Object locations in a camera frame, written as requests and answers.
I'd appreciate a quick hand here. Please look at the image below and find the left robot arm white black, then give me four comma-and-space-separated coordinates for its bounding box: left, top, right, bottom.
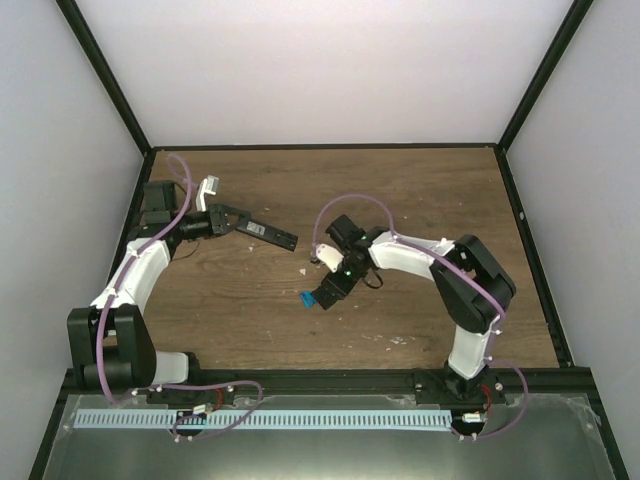
67, 176, 248, 404

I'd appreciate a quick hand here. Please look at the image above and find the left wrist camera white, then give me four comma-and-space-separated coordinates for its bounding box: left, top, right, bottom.
195, 175, 219, 212

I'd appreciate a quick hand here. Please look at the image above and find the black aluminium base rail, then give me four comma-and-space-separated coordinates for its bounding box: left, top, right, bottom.
144, 367, 591, 405

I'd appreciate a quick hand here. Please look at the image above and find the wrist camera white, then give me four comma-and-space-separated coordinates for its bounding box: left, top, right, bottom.
195, 175, 219, 212
311, 243, 344, 273

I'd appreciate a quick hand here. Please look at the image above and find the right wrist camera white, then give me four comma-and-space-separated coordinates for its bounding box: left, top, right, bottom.
311, 243, 344, 273

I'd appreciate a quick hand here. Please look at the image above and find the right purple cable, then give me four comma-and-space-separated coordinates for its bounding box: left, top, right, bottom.
312, 193, 529, 441

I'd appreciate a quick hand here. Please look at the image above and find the black frame post left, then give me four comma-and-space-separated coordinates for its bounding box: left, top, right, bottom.
53, 0, 152, 156

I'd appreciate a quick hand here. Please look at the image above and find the black frame post right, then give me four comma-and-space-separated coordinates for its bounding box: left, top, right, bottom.
498, 0, 596, 151

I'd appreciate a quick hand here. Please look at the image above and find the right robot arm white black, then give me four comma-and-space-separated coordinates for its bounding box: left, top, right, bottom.
302, 215, 517, 403

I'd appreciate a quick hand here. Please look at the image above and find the black frame post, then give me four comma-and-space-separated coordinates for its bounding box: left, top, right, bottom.
498, 0, 596, 151
53, 0, 152, 156

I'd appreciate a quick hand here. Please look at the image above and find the metal front plate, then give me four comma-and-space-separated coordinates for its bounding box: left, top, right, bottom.
42, 394, 626, 479

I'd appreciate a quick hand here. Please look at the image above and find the light blue slotted cable duct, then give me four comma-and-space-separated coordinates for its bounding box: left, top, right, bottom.
73, 409, 452, 431

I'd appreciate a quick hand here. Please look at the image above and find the black remote control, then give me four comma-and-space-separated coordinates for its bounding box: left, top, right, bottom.
236, 219, 298, 252

